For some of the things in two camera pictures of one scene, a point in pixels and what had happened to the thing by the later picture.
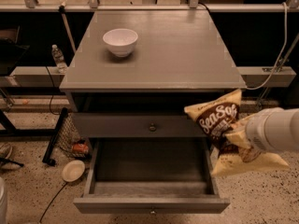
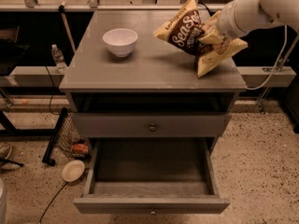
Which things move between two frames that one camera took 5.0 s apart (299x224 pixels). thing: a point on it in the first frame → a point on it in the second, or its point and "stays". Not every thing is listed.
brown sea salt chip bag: (216, 117) → (182, 29)
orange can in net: (80, 147) stays
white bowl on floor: (73, 171) stays
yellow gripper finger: (242, 123) → (212, 21)
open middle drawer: (150, 175) stays
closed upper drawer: (135, 124) stays
